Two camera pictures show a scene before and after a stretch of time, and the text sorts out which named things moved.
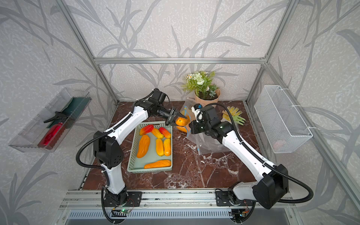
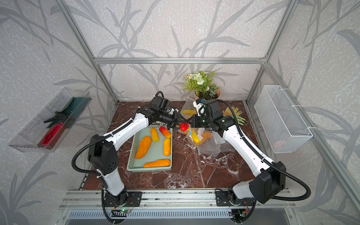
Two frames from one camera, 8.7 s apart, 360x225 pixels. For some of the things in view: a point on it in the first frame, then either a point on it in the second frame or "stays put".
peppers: x=167 y=146 stays put
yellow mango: x=159 y=147 → x=195 y=137
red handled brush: x=52 y=136 stays put
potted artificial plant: x=201 y=83 stays put
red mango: x=146 y=129 → x=184 y=127
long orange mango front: x=160 y=163 stays put
